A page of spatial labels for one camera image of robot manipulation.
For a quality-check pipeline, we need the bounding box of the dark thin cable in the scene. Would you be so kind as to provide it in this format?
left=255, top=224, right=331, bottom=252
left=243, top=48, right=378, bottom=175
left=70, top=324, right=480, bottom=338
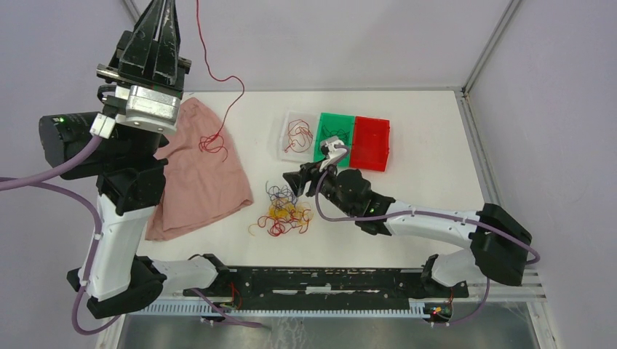
left=319, top=123, right=352, bottom=143

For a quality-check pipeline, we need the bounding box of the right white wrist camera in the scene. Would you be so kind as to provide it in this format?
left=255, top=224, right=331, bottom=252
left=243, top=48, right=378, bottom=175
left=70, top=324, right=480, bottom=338
left=319, top=136, right=351, bottom=172

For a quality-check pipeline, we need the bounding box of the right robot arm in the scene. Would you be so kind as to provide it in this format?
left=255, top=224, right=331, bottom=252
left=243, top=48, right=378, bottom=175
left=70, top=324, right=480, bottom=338
left=282, top=163, right=539, bottom=297

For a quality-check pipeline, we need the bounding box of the purple thin cable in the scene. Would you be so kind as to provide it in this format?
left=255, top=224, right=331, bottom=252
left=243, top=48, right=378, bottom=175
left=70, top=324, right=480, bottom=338
left=265, top=180, right=298, bottom=213

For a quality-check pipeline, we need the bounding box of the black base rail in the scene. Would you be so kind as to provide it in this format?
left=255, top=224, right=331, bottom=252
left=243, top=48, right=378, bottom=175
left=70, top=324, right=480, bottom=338
left=200, top=266, right=469, bottom=311

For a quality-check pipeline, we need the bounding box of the red plastic bin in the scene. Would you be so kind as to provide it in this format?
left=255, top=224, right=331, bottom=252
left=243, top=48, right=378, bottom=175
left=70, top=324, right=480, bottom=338
left=349, top=116, right=390, bottom=172

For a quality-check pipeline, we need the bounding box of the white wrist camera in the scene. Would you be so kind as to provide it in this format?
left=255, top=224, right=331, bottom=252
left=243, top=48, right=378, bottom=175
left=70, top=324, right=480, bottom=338
left=319, top=136, right=351, bottom=172
left=89, top=85, right=180, bottom=139

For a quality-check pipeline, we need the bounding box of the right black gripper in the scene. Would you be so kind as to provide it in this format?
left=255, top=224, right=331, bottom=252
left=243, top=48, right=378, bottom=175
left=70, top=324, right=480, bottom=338
left=282, top=156, right=356, bottom=217

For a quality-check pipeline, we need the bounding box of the white slotted cable duct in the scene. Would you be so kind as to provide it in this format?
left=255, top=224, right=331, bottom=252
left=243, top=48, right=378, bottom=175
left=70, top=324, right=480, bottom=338
left=130, top=299, right=434, bottom=319

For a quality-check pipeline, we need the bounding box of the clear plastic bin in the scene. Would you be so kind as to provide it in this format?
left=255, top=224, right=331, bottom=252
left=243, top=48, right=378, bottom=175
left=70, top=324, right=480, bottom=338
left=276, top=111, right=319, bottom=163

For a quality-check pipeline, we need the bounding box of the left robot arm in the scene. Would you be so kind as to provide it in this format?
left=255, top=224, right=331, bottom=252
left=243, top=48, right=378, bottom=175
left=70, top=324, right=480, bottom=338
left=39, top=1, right=229, bottom=319

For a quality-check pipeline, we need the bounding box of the green plastic bin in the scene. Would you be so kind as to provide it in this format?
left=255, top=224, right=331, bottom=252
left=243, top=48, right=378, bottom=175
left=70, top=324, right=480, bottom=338
left=313, top=113, right=356, bottom=161

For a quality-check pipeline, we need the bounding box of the pink cloth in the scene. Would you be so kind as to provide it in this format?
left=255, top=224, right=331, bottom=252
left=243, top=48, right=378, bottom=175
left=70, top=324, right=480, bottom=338
left=145, top=97, right=254, bottom=241

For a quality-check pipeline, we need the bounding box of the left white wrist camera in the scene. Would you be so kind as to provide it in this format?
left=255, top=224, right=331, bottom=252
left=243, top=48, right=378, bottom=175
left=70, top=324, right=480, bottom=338
left=89, top=85, right=180, bottom=139

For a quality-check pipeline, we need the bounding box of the yellow thin cable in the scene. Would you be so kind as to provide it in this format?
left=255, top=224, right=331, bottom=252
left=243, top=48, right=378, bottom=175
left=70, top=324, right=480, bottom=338
left=247, top=202, right=315, bottom=237

